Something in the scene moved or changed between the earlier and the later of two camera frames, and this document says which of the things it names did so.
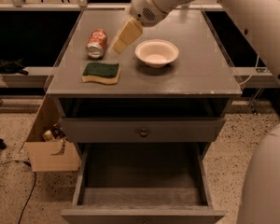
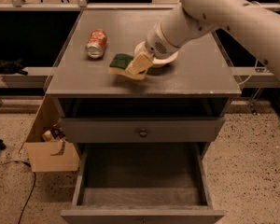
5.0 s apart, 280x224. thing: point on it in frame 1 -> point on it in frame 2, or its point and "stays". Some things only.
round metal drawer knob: [144, 133] stays
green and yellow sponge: [103, 72] -> [119, 63]
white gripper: [145, 9] -> [154, 45]
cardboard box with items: [48, 144] stays
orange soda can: [96, 44] stays
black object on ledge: [6, 66] stays
